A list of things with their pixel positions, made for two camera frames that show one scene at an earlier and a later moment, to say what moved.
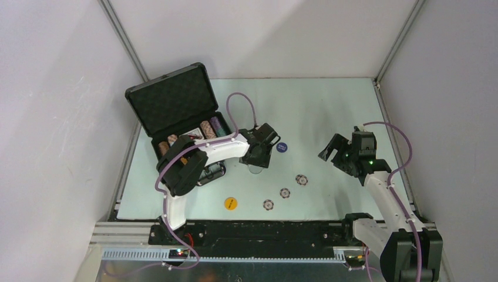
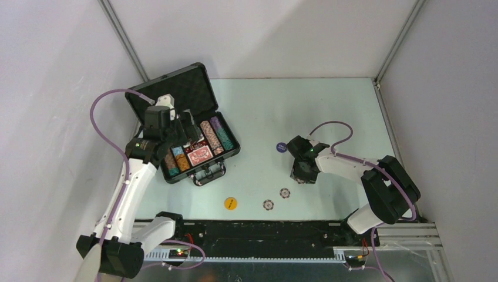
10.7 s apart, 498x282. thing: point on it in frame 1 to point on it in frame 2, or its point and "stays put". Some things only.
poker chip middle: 285,192 stays put
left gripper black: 257,154 to 187,127
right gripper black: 342,153 to 302,171
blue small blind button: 281,147 stays put
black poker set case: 178,103 stays put
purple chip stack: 215,122 stays put
